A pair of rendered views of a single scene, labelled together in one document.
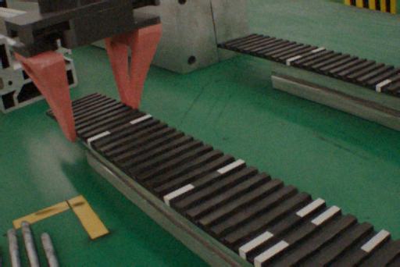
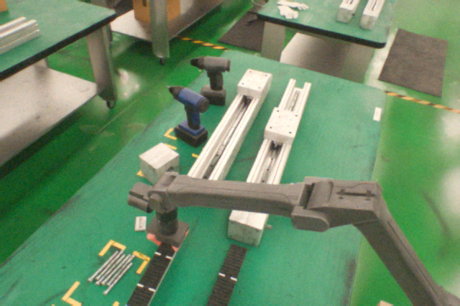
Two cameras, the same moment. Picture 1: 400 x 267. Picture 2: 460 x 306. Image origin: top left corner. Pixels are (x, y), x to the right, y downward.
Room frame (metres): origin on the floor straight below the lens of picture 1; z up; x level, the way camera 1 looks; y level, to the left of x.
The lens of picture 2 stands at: (0.07, -0.44, 1.70)
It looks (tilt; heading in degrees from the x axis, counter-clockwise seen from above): 42 degrees down; 46
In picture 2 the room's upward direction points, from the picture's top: 6 degrees clockwise
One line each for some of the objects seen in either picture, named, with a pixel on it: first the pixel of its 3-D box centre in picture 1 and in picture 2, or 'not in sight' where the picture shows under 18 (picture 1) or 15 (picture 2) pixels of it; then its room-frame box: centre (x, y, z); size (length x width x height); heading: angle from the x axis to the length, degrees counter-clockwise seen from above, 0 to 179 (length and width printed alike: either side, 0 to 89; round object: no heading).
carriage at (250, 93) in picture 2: not in sight; (254, 85); (1.07, 0.50, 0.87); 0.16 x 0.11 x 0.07; 31
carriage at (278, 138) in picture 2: not in sight; (282, 128); (0.95, 0.21, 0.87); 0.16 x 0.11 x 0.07; 31
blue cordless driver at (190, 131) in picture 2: not in sight; (185, 113); (0.69, 0.48, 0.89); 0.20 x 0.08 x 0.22; 103
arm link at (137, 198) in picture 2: not in sight; (151, 196); (0.32, 0.10, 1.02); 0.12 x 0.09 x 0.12; 117
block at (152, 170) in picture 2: not in sight; (162, 167); (0.49, 0.34, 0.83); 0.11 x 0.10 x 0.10; 99
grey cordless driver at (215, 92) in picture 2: not in sight; (207, 79); (0.91, 0.64, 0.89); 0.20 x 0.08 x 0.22; 136
